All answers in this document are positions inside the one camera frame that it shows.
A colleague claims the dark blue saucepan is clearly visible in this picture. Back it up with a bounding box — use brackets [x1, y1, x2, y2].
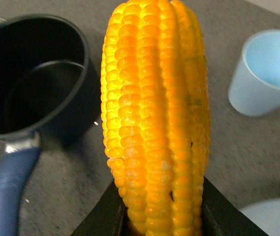
[0, 15, 100, 236]

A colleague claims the light blue plastic cup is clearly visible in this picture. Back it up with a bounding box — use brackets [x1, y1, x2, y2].
[228, 29, 280, 117]

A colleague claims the yellow corn cob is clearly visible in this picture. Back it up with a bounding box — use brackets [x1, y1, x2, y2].
[101, 0, 210, 236]

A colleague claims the light blue plate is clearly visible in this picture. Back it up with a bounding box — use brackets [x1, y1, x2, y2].
[240, 198, 280, 236]

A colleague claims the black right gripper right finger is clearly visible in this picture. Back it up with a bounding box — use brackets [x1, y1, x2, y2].
[202, 178, 267, 236]

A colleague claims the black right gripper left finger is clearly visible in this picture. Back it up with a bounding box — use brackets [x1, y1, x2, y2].
[72, 180, 126, 236]

